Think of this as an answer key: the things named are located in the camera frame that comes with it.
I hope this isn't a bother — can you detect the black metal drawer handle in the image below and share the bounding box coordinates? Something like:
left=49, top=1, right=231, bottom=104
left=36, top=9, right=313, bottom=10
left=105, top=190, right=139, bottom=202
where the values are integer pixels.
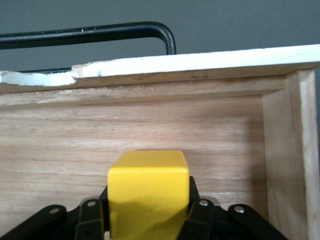
left=0, top=21, right=177, bottom=74

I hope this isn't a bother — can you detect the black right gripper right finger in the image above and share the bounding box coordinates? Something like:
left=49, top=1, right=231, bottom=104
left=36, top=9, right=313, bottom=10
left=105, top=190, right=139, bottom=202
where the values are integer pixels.
left=174, top=175, right=291, bottom=240

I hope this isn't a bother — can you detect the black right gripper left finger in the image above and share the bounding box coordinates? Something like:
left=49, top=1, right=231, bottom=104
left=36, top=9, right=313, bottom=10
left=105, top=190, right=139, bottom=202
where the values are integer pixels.
left=0, top=184, right=111, bottom=240

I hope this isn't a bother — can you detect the yellow cube block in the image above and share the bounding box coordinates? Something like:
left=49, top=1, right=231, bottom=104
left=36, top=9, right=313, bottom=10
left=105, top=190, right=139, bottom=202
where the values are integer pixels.
left=106, top=149, right=190, bottom=240

